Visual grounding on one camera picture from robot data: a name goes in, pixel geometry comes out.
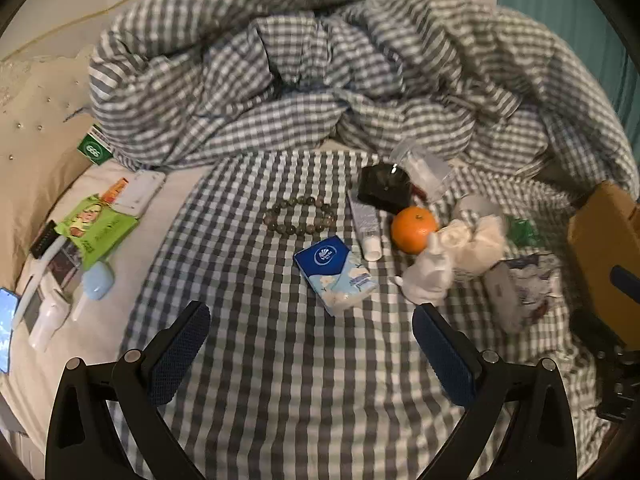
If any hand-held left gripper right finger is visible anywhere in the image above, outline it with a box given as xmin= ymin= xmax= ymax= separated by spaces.
xmin=413 ymin=303 xmax=578 ymax=480

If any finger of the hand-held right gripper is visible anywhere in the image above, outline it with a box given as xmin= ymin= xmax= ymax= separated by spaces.
xmin=570 ymin=307 xmax=626 ymax=357
xmin=611 ymin=265 xmax=640 ymax=304

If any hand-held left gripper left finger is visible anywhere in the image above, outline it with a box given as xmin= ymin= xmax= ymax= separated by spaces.
xmin=45 ymin=301 xmax=212 ymax=480

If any brown cardboard box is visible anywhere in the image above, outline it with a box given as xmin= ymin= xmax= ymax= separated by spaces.
xmin=567 ymin=180 xmax=640 ymax=323

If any white plush toy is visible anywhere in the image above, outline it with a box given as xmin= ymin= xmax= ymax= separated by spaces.
xmin=392 ymin=212 xmax=508 ymax=306

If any clear tissue pack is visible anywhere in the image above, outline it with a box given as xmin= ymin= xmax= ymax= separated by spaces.
xmin=482 ymin=254 xmax=566 ymax=333

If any green candy wrapper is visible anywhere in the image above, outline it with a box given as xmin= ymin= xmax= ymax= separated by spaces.
xmin=505 ymin=215 xmax=543 ymax=248

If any orange tangerine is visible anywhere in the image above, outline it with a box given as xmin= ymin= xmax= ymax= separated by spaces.
xmin=391 ymin=206 xmax=439 ymax=255

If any blue tissue packet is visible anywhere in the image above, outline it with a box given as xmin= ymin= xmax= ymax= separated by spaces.
xmin=293 ymin=236 xmax=379 ymax=317

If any grey bead bracelet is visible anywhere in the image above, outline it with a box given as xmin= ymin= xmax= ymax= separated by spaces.
xmin=263 ymin=196 xmax=337 ymax=239

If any white squeeze tube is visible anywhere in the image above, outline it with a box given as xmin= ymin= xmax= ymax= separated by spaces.
xmin=347 ymin=191 xmax=382 ymax=261

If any black square box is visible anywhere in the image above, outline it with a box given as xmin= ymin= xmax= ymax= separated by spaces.
xmin=358 ymin=164 xmax=412 ymax=215

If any clear plastic swab box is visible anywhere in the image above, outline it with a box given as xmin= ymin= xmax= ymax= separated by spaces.
xmin=390 ymin=141 xmax=453 ymax=200

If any light blue earbuds case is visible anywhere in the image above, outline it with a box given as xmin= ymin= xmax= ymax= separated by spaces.
xmin=81 ymin=260 xmax=117 ymax=302

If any white mattress cover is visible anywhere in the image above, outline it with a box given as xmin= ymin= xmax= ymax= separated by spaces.
xmin=0 ymin=160 xmax=226 ymax=461

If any grey white checked bed sheet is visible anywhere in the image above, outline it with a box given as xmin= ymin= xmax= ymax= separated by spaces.
xmin=107 ymin=147 xmax=621 ymax=480

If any green snack packet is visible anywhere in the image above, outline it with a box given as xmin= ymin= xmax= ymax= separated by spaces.
xmin=54 ymin=196 xmax=140 ymax=271

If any white rectangular case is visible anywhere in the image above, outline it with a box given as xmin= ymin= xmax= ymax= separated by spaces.
xmin=114 ymin=170 xmax=166 ymax=217

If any small orange packet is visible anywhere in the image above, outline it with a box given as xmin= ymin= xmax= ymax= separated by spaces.
xmin=100 ymin=177 xmax=130 ymax=206

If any black comb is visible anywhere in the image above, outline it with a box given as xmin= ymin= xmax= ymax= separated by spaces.
xmin=29 ymin=220 xmax=63 ymax=260

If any smartphone with lit screen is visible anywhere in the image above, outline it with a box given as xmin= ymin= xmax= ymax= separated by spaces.
xmin=0 ymin=287 xmax=23 ymax=376

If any green white label packet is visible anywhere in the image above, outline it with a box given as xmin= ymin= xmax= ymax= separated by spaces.
xmin=77 ymin=124 xmax=117 ymax=166

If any beige pillow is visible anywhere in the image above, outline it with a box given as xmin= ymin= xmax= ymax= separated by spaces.
xmin=0 ymin=45 xmax=101 ymax=291

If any grey white checked blanket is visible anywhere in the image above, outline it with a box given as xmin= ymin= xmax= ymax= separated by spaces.
xmin=87 ymin=0 xmax=640 ymax=203

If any teal curtain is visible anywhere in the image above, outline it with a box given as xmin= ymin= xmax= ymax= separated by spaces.
xmin=495 ymin=0 xmax=640 ymax=126

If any white curved handle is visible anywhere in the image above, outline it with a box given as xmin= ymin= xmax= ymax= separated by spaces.
xmin=12 ymin=240 xmax=68 ymax=331

